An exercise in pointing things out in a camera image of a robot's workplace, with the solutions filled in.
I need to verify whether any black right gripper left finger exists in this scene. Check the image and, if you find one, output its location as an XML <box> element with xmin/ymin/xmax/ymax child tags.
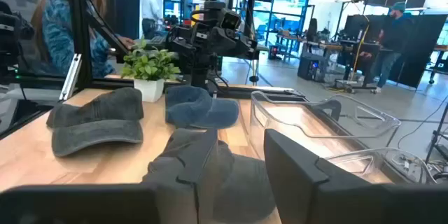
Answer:
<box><xmin>176</xmin><ymin>128</ymin><xmax>218</xmax><ymax>224</ymax></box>

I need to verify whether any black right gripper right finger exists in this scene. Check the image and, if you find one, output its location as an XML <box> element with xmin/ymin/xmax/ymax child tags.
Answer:
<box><xmin>263</xmin><ymin>128</ymin><xmax>354</xmax><ymax>224</ymax></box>

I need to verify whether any grey baseball cap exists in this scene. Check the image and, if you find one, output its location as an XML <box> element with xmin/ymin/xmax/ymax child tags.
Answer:
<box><xmin>141</xmin><ymin>127</ymin><xmax>277</xmax><ymax>224</ymax></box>

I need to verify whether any dark charcoal baseball cap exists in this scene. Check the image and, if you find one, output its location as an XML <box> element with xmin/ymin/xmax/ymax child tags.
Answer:
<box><xmin>45</xmin><ymin>86</ymin><xmax>145</xmax><ymax>158</ymax></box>

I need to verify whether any blue denim baseball cap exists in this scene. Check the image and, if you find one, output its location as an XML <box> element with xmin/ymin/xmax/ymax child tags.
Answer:
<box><xmin>164</xmin><ymin>85</ymin><xmax>240</xmax><ymax>130</ymax></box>

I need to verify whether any small clear plastic bin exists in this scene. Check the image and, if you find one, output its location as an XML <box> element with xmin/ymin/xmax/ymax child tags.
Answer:
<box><xmin>323</xmin><ymin>146</ymin><xmax>438</xmax><ymax>186</ymax></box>

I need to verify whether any green plant in white pot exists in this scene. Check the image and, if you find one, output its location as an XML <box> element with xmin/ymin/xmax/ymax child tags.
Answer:
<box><xmin>120</xmin><ymin>38</ymin><xmax>182</xmax><ymax>104</ymax></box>

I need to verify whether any standing person in distance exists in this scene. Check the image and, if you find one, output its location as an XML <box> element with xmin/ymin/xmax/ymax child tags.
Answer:
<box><xmin>141</xmin><ymin>0</ymin><xmax>165</xmax><ymax>40</ymax></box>

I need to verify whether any large clear plastic bin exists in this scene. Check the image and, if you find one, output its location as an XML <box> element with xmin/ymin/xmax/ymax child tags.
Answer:
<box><xmin>249</xmin><ymin>90</ymin><xmax>403</xmax><ymax>160</ymax></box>

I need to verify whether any dark room partition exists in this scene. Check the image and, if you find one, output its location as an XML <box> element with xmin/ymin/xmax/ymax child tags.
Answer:
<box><xmin>108</xmin><ymin>0</ymin><xmax>141</xmax><ymax>40</ymax></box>

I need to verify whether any black computer tower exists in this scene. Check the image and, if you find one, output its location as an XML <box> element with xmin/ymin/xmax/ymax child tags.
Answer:
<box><xmin>297</xmin><ymin>52</ymin><xmax>329</xmax><ymax>83</ymax></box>

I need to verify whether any background work table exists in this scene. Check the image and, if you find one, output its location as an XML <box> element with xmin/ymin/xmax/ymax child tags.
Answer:
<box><xmin>275</xmin><ymin>34</ymin><xmax>351</xmax><ymax>64</ymax></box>

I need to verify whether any seated person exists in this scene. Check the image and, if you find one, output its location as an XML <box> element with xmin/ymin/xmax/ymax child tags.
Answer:
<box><xmin>30</xmin><ymin>0</ymin><xmax>136</xmax><ymax>78</ymax></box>

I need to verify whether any black floor stand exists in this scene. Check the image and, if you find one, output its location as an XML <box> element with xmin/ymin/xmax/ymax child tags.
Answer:
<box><xmin>424</xmin><ymin>103</ymin><xmax>448</xmax><ymax>164</ymax></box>

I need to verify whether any person beside black partition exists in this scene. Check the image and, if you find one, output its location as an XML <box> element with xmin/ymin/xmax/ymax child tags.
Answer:
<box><xmin>360</xmin><ymin>1</ymin><xmax>414</xmax><ymax>95</ymax></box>

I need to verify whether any wide black room partition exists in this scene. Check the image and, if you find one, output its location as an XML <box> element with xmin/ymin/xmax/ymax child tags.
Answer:
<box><xmin>344</xmin><ymin>13</ymin><xmax>448</xmax><ymax>89</ymax></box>

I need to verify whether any black equipment block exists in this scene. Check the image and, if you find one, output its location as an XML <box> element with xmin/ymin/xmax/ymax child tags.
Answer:
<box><xmin>0</xmin><ymin>1</ymin><xmax>35</xmax><ymax>78</ymax></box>

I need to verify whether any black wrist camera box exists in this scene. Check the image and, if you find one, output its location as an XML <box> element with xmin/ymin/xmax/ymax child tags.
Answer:
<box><xmin>218</xmin><ymin>6</ymin><xmax>242</xmax><ymax>32</ymax></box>

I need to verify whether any black camera mast pole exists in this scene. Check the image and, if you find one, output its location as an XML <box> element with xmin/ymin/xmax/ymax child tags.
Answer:
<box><xmin>234</xmin><ymin>0</ymin><xmax>270</xmax><ymax>85</ymax></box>

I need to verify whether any black table edge rail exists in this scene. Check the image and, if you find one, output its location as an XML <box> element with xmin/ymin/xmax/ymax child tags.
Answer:
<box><xmin>0</xmin><ymin>74</ymin><xmax>306</xmax><ymax>102</ymax></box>

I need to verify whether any black diagonal frame brace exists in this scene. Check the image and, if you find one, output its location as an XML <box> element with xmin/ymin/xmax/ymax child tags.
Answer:
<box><xmin>85</xmin><ymin>0</ymin><xmax>131</xmax><ymax>57</ymax></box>

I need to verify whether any black upright frame post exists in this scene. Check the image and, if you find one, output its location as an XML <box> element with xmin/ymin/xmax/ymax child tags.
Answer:
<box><xmin>66</xmin><ymin>0</ymin><xmax>94</xmax><ymax>90</ymax></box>

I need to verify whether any black floor cable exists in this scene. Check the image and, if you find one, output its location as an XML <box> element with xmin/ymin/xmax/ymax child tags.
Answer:
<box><xmin>397</xmin><ymin>94</ymin><xmax>448</xmax><ymax>150</ymax></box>

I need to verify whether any silver aluminium bracket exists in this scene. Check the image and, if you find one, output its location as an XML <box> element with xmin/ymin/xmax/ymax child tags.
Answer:
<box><xmin>58</xmin><ymin>53</ymin><xmax>83</xmax><ymax>102</ymax></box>

